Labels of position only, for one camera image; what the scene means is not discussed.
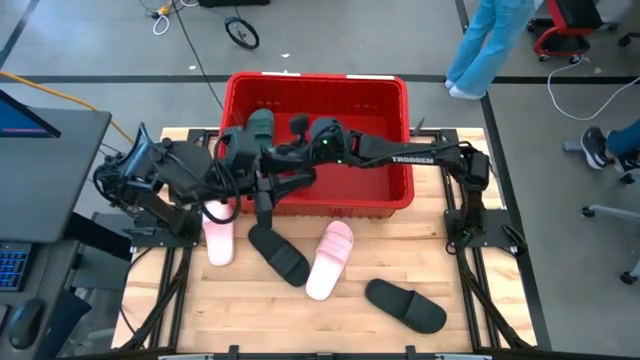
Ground black computer mouse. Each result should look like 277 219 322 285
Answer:
7 297 46 351

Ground grey desk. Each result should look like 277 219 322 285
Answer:
0 107 113 245

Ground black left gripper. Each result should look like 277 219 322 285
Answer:
217 126 317 232

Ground black rubber slide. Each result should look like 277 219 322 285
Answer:
247 224 312 288
364 278 448 335

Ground black aluminium table frame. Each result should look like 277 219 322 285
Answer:
112 127 539 360

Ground white looped cable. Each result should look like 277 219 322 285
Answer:
151 0 201 37

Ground computer monitor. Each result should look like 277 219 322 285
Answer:
0 89 62 140

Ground yellow floor cable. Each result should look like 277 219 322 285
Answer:
0 69 135 145

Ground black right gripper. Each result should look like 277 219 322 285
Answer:
273 113 351 165

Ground pink rubber slide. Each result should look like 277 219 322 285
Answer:
305 219 355 302
201 198 236 268

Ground black floor cable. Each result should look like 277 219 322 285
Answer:
169 0 225 110

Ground white floor cable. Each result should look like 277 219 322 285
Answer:
546 56 640 122

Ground black floor box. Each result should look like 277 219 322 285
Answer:
198 0 271 8

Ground black keyboard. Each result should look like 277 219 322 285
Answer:
0 241 32 293

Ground person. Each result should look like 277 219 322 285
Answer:
443 0 537 102
579 117 640 174

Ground black coiled cable ring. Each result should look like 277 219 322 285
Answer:
223 15 261 51

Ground red rolling stool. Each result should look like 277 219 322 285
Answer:
527 0 605 65

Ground red plastic bin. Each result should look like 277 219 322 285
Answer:
218 70 416 220

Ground green rubber slide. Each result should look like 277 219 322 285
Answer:
246 108 277 152

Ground grey office chair base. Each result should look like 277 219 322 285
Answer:
581 202 640 286

